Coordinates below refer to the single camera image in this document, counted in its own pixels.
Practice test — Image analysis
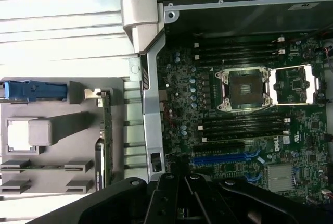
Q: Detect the silver CPU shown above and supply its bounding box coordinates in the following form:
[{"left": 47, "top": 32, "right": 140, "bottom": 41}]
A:
[{"left": 7, "top": 118, "right": 32, "bottom": 153}]

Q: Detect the grey parts rack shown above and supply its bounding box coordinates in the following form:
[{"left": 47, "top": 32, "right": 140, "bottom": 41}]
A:
[{"left": 0, "top": 77, "right": 125, "bottom": 197}]

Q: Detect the silver socket cover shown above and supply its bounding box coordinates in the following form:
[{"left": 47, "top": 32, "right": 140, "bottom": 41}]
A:
[{"left": 269, "top": 64, "right": 321, "bottom": 105}]

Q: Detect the CPU socket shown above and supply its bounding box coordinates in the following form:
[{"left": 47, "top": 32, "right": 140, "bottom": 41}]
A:
[{"left": 213, "top": 65, "right": 272, "bottom": 112}]

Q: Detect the light blue data wire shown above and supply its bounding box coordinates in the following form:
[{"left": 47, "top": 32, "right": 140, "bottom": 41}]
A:
[
  {"left": 244, "top": 173, "right": 261, "bottom": 183},
  {"left": 243, "top": 148, "right": 262, "bottom": 161}
]

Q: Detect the green motherboard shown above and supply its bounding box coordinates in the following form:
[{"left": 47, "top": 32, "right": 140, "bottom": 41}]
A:
[{"left": 157, "top": 32, "right": 333, "bottom": 205}]

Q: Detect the silver chipset heat sink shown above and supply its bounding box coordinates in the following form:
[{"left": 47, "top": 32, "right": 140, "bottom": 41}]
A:
[{"left": 267, "top": 163, "right": 294, "bottom": 191}]

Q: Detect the hard disk with blue caddy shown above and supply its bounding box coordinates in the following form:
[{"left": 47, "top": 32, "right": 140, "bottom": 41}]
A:
[{"left": 0, "top": 79, "right": 68, "bottom": 103}]

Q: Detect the open black PC case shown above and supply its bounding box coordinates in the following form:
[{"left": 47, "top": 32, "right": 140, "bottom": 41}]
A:
[{"left": 120, "top": 0, "right": 333, "bottom": 209}]

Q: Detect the blue expansion slot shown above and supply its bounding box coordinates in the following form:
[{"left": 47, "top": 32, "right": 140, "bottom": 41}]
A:
[{"left": 191, "top": 155, "right": 247, "bottom": 164}]

